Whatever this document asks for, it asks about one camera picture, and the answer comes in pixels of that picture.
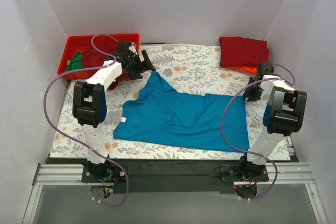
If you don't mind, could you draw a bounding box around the teal blue t-shirt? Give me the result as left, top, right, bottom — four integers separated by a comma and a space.
113, 72, 249, 152

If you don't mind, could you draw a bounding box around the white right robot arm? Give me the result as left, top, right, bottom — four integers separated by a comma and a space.
238, 62, 307, 176

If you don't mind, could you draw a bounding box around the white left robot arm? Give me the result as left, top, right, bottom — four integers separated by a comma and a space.
72, 41, 155, 166

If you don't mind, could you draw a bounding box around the folded orange t-shirt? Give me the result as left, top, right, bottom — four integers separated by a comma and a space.
227, 67, 257, 76

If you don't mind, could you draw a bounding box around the folded dark red t-shirt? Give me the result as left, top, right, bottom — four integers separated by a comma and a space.
219, 36, 269, 68

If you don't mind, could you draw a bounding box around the crumpled dark red t-shirt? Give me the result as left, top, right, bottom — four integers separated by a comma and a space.
81, 46, 119, 90

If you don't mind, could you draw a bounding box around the floral patterned table mat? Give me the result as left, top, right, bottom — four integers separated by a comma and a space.
49, 45, 292, 161

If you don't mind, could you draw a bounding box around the green t-shirt in bin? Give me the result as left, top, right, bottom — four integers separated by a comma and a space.
65, 50, 83, 72

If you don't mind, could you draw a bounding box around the red plastic bin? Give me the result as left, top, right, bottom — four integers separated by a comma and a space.
57, 33, 140, 80

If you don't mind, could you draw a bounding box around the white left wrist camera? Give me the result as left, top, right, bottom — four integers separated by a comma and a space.
128, 42, 137, 54

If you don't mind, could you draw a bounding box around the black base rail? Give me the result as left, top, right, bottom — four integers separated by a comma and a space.
45, 158, 294, 197

